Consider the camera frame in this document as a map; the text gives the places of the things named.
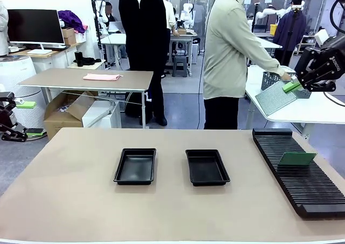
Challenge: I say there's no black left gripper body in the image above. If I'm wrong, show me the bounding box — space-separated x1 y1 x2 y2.
0 110 16 126

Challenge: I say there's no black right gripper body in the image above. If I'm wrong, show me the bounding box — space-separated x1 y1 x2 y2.
314 37 345 82

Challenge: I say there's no green perforated circuit board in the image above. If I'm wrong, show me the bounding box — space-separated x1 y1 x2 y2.
277 152 318 168
254 80 300 118

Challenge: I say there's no black ESD tray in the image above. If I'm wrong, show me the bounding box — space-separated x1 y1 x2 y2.
113 147 157 186
185 148 231 187

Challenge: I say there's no beige person right forearm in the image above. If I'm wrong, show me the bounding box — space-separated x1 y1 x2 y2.
257 45 286 78

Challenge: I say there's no large cardboard box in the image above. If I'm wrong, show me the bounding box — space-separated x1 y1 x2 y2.
43 90 99 141

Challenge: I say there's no white air purifier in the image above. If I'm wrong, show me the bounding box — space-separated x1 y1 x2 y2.
0 55 46 139

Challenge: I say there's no small shelf unit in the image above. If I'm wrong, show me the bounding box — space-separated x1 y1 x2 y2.
296 35 319 56

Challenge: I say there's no grey side table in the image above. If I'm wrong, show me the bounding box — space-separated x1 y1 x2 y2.
18 67 154 129

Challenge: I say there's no white background table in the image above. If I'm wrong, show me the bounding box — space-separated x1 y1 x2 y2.
100 32 127 66
253 35 283 50

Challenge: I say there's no white desk wooden top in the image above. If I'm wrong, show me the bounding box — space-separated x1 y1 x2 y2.
12 42 87 74

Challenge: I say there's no grey door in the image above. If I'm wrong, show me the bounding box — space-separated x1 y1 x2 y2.
322 0 345 39

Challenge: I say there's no person in navy coat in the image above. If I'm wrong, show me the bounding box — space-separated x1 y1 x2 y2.
272 0 307 66

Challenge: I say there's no black keyboard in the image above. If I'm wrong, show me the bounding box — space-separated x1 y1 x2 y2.
44 45 70 52

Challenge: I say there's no white cabinet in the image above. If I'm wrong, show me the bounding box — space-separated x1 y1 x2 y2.
81 100 121 128

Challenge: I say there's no person in beige shirt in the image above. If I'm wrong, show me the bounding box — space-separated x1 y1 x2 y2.
203 0 270 130

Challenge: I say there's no person in light jacket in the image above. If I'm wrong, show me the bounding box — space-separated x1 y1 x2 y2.
0 1 9 56

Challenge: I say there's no black cloth bundle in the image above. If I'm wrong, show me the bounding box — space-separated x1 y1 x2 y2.
82 56 102 66

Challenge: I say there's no black computer monitor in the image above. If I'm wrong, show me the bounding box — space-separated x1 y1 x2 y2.
7 9 65 55

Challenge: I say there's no small cardboard box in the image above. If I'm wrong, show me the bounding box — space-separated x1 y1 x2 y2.
61 27 77 45

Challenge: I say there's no pink cloth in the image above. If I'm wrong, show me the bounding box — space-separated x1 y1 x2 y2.
82 73 121 82

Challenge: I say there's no low wooden shelf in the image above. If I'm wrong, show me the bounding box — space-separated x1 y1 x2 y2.
66 59 106 71

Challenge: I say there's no purple clothing pile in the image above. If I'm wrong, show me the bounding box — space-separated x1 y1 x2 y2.
58 10 88 34

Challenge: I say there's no black slotted board rack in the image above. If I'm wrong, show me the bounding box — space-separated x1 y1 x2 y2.
252 127 345 219

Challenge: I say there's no grey plastic stool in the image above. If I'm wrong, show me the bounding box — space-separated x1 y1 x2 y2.
171 55 189 78

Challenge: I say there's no grey background desk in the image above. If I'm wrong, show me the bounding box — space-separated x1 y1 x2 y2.
168 29 199 76

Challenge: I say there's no grey laptop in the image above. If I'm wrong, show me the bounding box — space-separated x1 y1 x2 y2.
107 21 123 33

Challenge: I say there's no seated background person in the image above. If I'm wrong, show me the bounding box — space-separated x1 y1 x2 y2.
104 1 117 22

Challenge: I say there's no person in cream shirt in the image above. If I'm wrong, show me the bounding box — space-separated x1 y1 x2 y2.
157 0 181 38

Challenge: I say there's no person in black clothes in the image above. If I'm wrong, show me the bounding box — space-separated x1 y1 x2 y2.
118 0 168 127

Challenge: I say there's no thick black right arm hose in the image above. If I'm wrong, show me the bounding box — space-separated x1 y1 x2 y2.
330 0 345 35

